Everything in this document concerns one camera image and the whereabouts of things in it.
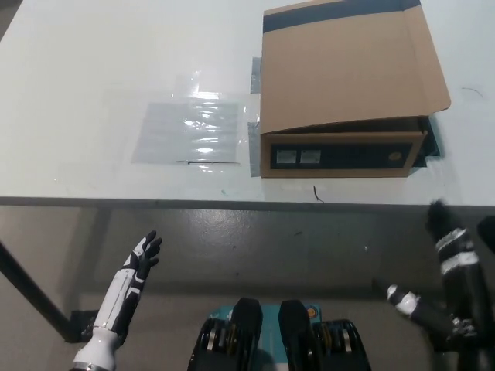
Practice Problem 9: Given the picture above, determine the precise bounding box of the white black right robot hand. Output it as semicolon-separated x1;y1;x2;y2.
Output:
385;199;483;342

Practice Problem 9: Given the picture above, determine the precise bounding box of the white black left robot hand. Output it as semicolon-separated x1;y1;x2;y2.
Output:
72;230;163;367

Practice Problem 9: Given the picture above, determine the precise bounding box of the brown cardboard storage box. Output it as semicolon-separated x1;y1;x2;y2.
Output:
258;0;452;179

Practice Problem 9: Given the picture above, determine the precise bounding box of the black floor tape patch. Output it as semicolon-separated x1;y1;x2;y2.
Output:
69;308;102;343

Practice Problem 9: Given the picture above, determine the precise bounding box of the black rounded object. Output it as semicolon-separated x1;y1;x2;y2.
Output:
476;215;495;249

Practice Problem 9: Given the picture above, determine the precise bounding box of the black diagonal table leg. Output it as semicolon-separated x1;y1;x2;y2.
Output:
0;239;84;343

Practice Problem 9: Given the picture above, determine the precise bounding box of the transparent plastic film sheet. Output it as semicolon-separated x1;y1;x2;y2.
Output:
131;100;248;167

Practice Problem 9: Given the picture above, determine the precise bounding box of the short grey tape strip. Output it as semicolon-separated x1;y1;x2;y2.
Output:
250;56;264;94

